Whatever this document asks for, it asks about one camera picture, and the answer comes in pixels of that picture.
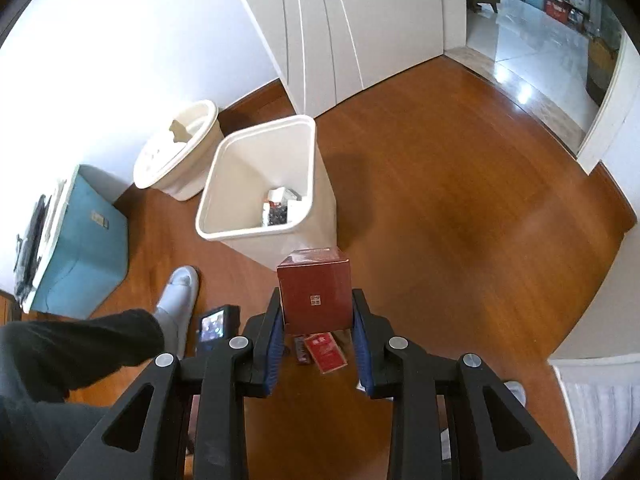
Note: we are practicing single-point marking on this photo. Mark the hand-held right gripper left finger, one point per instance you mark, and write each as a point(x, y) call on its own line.
point(274, 350)

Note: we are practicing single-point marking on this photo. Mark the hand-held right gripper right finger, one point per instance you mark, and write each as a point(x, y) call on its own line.
point(361, 350)

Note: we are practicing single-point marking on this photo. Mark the red cube box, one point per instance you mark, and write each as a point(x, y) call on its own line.
point(315, 295)

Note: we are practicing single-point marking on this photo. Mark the dark mesh wrapper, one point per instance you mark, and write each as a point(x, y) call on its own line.
point(278, 216)

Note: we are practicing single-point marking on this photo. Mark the plain white box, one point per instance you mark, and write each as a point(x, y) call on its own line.
point(280, 195)

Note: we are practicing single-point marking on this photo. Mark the beige plastic bin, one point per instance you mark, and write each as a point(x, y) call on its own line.
point(250, 180)

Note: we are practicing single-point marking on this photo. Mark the dark red slim box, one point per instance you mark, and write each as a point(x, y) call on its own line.
point(301, 351)

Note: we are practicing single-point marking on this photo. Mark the red flat packet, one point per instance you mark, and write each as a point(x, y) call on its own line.
point(326, 354)

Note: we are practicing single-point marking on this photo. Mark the dark brown box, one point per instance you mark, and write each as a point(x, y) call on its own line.
point(215, 330)

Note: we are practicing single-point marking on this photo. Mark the grey slipper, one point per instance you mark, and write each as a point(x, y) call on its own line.
point(515, 393)
point(179, 290)

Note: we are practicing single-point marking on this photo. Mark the beige mop bucket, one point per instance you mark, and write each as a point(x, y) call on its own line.
point(165, 170)

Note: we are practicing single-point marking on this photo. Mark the teal storage box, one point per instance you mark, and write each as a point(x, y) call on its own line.
point(85, 250)

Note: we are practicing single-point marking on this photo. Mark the person's left leg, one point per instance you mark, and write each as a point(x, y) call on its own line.
point(60, 360)

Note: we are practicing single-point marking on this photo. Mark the grey quilted bedding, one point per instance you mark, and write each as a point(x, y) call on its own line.
point(595, 420)

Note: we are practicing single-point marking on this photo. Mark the white door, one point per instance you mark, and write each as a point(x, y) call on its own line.
point(350, 30)

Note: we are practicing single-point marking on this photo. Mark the red crate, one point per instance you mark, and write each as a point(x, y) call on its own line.
point(556, 9)

